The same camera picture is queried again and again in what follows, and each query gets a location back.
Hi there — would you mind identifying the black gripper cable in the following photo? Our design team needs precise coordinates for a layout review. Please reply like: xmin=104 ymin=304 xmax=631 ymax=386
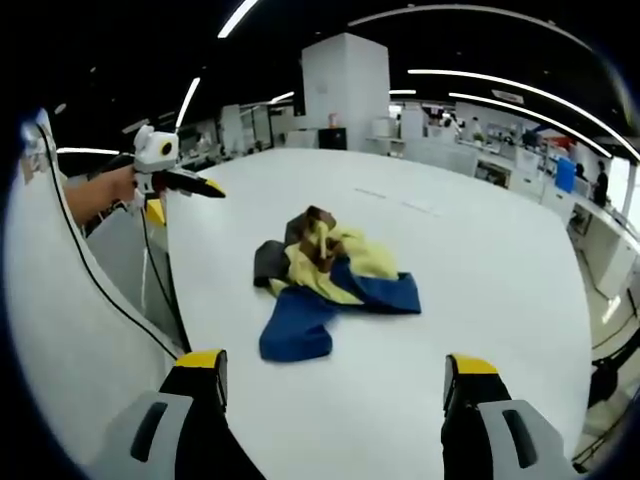
xmin=139 ymin=198 xmax=193 ymax=352

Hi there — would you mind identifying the short ceiling strip light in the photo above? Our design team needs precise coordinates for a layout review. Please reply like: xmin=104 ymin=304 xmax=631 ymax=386
xmin=174 ymin=76 xmax=202 ymax=129
xmin=216 ymin=0 xmax=260 ymax=39

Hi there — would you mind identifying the yellow object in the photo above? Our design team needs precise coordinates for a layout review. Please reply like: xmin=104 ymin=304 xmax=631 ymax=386
xmin=144 ymin=197 xmax=169 ymax=229

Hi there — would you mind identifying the white workbench row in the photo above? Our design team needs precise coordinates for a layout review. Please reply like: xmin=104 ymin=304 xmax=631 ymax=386
xmin=537 ymin=187 xmax=640 ymax=301

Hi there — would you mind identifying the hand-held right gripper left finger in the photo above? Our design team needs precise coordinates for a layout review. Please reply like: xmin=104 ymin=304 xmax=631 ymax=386
xmin=85 ymin=349 xmax=267 ymax=480

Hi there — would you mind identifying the black chest device cable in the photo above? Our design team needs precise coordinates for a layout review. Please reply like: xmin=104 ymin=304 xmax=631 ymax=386
xmin=33 ymin=119 xmax=180 ymax=360

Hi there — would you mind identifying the white square pillar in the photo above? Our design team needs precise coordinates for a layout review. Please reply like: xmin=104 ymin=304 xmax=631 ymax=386
xmin=300 ymin=32 xmax=392 ymax=150

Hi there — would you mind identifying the person's white clothing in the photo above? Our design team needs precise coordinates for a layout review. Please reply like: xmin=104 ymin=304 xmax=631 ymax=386
xmin=3 ymin=108 xmax=177 ymax=454

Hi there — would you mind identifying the long ceiling strip light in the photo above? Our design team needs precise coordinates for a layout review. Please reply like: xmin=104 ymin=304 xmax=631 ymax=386
xmin=346 ymin=3 xmax=594 ymax=53
xmin=407 ymin=68 xmax=615 ymax=157

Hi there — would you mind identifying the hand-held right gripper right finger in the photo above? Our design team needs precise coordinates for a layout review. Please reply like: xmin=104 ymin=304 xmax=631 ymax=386
xmin=439 ymin=353 xmax=582 ymax=480

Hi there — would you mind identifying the person's left hand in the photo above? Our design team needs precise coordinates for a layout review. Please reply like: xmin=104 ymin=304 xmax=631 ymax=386
xmin=64 ymin=166 xmax=140 ymax=227

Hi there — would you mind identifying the black cabinet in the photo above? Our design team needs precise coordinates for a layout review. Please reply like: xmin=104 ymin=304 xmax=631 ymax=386
xmin=317 ymin=126 xmax=348 ymax=150

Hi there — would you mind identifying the blue box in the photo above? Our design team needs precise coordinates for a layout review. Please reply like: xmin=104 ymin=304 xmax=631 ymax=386
xmin=555 ymin=156 xmax=577 ymax=194

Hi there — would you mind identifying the black stand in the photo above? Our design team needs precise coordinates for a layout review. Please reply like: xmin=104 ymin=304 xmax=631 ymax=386
xmin=587 ymin=338 xmax=640 ymax=409

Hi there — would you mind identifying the blue yellow brown garment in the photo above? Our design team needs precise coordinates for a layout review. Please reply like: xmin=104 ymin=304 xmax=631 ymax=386
xmin=252 ymin=204 xmax=423 ymax=364

